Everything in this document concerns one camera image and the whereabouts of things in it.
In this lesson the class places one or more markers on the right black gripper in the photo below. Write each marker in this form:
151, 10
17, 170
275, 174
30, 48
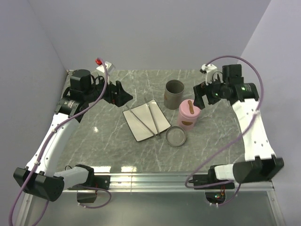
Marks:
201, 90

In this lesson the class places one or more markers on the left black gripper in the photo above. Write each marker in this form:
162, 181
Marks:
120, 98

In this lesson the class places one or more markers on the pink lid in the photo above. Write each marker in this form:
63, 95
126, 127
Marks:
188, 110

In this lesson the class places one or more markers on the grey lid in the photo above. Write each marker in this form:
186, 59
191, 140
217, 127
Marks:
175, 136

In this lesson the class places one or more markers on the metal tongs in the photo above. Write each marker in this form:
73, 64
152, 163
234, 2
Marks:
141, 122

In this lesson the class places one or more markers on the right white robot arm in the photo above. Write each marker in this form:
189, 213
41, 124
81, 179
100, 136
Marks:
260, 163

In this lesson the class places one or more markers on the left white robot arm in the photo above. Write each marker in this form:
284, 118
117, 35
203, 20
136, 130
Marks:
39, 177

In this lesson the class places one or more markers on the pink cylindrical container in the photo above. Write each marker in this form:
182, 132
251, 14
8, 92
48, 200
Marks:
187, 122

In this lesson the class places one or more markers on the grey cylindrical container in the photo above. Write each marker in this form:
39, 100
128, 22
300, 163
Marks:
174, 90

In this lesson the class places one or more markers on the white square plate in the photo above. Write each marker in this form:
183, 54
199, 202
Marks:
161, 121

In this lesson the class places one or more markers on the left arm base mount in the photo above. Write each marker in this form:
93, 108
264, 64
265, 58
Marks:
88, 194

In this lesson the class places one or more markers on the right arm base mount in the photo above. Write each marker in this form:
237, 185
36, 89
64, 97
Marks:
215, 189

